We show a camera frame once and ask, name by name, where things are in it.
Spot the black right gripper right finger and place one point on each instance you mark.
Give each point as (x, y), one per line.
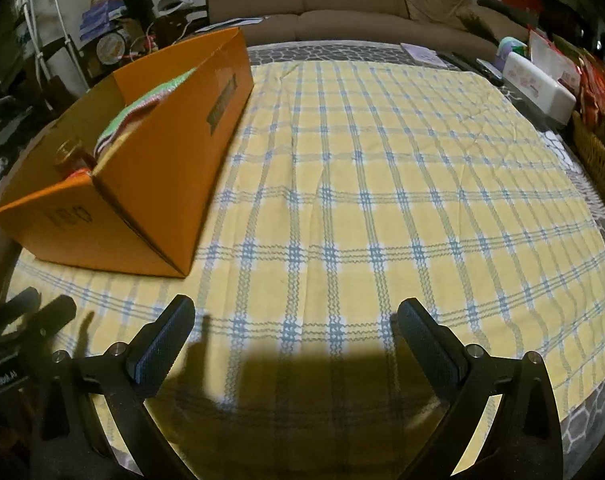
(524, 441)

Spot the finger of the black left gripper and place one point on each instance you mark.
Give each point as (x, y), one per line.
(25, 302)

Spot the pink microfiber cloth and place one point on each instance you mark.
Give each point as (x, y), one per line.
(126, 122)

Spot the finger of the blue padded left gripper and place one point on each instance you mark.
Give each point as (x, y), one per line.
(33, 329)

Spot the white tissue box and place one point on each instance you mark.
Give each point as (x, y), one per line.
(547, 95)

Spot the amber glass jar gold lid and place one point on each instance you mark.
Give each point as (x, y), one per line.
(72, 156)

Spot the purple white power strip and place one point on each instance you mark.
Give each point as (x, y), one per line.
(424, 55)

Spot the orange cardboard box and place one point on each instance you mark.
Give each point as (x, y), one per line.
(140, 211)

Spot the wicker basket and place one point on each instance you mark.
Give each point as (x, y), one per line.
(591, 149)

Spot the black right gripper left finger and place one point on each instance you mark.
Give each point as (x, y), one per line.
(69, 441)

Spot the black remote control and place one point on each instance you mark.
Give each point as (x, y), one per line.
(468, 65)

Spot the brown sofa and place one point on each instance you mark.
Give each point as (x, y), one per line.
(368, 20)

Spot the papers on sofa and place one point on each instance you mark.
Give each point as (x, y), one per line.
(232, 22)

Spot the yellow plaid tablecloth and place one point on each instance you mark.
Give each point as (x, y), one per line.
(348, 188)

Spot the green microfiber cloth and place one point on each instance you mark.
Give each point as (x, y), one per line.
(162, 91)

